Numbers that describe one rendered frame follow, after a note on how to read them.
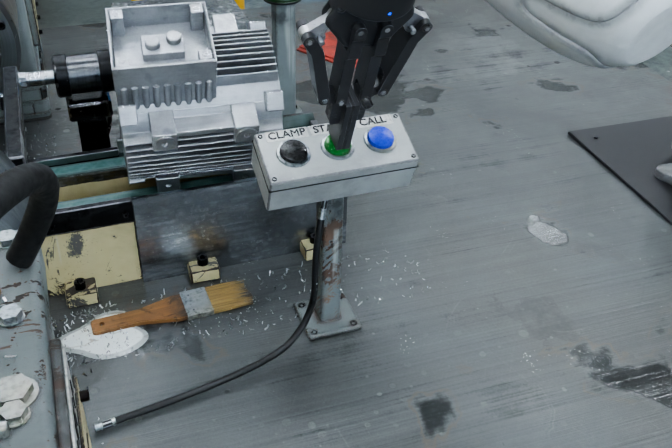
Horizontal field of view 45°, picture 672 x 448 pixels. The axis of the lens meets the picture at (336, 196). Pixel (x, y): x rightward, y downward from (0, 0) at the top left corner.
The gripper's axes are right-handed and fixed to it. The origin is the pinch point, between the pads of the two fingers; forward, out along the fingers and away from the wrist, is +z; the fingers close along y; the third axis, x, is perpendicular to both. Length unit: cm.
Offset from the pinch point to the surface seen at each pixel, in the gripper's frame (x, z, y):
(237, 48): -20.8, 9.4, 5.7
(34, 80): -32.3, 22.7, 30.4
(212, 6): -72, 49, -4
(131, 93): -16.9, 10.8, 19.4
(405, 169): 3.5, 6.1, -7.1
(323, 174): 3.3, 4.7, 2.6
